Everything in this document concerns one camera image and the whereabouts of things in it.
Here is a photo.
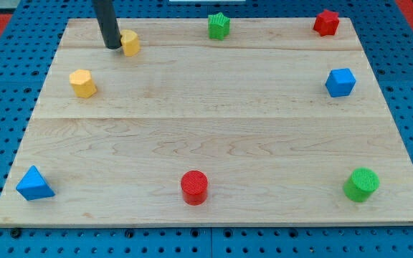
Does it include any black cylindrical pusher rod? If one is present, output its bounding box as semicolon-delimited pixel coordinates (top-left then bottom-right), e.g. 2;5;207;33
92;0;122;49

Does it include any yellow hexagon block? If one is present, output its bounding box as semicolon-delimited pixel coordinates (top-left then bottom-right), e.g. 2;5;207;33
69;70;97;98

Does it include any yellow half-round block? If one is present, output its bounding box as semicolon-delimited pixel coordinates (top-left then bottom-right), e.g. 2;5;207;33
120;29;141;57

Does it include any green star block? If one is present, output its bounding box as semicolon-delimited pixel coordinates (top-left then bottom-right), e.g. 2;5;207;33
208;12;230;40

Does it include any blue triangle block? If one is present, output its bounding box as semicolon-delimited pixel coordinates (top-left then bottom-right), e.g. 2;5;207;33
16;166;55;201

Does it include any red cylinder block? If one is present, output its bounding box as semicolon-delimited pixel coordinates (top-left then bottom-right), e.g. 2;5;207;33
180;171;209;206

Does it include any light wooden board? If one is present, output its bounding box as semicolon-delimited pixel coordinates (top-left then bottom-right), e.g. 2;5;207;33
0;18;413;229

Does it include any red star block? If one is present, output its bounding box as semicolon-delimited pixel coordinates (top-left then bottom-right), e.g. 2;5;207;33
313;9;340;37

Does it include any blue cube block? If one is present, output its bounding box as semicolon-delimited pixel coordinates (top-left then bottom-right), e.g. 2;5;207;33
325;68;356;97

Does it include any green cylinder block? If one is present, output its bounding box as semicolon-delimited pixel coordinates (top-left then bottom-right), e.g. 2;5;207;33
343;167;380;202

